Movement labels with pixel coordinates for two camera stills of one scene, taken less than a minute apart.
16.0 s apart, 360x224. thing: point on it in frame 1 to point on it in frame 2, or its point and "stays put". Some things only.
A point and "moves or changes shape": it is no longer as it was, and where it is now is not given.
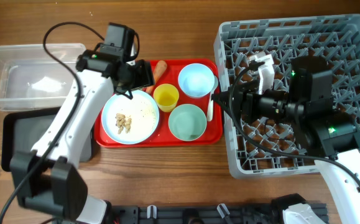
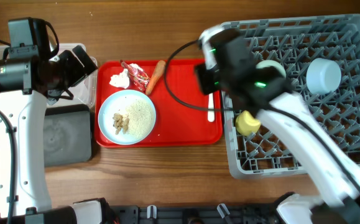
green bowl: [187, 122] to [270, 63]
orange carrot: [160, 68] stays put
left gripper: [147, 77] to [80, 70]
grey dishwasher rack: [306, 88] stays put
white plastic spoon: [210, 111] stays put
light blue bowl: [196, 80] moves or changes shape
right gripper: [250, 96] to [207, 84]
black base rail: [212, 214] stays put
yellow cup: [166, 96] moves or changes shape
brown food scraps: [123, 122] stays put
